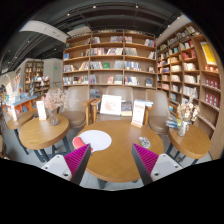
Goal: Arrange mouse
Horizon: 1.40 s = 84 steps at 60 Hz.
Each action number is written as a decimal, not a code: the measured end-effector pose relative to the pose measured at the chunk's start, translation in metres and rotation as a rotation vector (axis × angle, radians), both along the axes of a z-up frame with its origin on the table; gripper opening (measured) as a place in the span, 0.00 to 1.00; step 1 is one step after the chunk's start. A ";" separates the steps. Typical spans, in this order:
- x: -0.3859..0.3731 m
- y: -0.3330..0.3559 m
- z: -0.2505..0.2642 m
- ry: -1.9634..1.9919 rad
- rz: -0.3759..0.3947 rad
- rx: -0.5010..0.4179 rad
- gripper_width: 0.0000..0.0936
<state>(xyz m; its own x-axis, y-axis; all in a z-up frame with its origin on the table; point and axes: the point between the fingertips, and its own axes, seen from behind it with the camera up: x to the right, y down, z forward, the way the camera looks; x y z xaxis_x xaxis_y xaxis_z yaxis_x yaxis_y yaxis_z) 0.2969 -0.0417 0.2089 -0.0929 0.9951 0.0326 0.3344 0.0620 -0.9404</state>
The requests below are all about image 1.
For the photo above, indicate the round wooden centre table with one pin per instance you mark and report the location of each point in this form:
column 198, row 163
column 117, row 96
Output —
column 116, row 163

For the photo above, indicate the yellow poster on shelf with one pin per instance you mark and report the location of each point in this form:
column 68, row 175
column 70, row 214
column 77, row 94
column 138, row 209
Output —
column 210, row 59

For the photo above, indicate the beige armchair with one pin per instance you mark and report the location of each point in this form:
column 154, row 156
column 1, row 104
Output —
column 126, row 93
column 160, row 112
column 78, row 106

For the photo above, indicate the white picture board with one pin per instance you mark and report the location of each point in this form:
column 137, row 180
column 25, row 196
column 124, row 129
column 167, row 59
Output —
column 111, row 105

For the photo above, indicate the distant wooden bookshelf left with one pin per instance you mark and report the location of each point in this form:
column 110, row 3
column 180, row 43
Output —
column 35, row 82

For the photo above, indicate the white round mouse pad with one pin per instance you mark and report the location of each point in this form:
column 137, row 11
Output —
column 99, row 140

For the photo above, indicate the white sign stand left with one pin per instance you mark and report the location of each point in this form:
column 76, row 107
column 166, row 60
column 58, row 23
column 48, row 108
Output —
column 41, row 110

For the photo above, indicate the beige armchair right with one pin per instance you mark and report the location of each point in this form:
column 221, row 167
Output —
column 160, row 112

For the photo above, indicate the dark book on chair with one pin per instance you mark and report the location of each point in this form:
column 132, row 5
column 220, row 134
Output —
column 126, row 108

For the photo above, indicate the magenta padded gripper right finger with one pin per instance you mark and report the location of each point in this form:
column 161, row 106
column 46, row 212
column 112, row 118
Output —
column 151, row 166

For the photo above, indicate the dried flower vase left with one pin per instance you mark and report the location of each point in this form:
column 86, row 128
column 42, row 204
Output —
column 52, row 101

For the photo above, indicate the wooden bookshelf right wall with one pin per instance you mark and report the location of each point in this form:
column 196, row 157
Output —
column 183, row 73

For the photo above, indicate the round wooden table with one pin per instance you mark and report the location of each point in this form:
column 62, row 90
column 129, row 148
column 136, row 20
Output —
column 39, row 134
column 116, row 163
column 195, row 144

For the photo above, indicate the dried flower vase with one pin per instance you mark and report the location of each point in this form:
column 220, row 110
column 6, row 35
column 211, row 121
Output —
column 187, row 112
column 52, row 101

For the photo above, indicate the white red sign stand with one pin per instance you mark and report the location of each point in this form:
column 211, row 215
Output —
column 138, row 113

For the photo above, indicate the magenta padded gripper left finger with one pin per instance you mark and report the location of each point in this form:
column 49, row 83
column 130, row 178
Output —
column 70, row 167

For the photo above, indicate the beige armchair left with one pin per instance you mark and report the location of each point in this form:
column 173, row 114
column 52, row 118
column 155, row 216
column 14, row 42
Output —
column 78, row 106

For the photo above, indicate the round wooden right table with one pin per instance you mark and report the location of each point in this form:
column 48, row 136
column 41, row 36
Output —
column 195, row 144

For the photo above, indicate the book display table left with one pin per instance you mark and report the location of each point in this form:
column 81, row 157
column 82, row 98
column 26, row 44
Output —
column 24, row 105

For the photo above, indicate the small wooden far-left table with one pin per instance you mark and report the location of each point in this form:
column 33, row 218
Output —
column 14, row 125

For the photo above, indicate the beige armchair middle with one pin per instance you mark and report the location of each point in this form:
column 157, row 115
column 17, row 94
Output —
column 126, row 93

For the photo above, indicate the round wooden left table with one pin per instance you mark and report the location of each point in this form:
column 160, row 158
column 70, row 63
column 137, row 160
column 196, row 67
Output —
column 39, row 134

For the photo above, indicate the large wooden bookshelf centre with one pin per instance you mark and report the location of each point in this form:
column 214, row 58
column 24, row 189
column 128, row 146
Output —
column 110, row 57

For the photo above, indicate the stack of books right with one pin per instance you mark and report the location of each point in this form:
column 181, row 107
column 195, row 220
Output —
column 173, row 122

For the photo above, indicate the dried flower vase right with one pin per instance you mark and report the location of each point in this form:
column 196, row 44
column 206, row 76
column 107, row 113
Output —
column 187, row 112

